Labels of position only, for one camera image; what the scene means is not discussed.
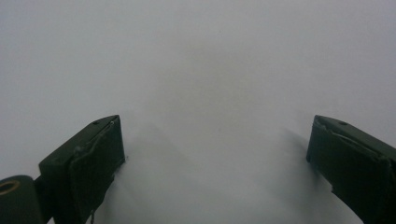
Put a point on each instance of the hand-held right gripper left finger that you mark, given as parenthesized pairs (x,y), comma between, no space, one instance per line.
(90,161)

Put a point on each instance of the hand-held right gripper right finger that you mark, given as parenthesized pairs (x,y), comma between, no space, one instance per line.
(355,161)

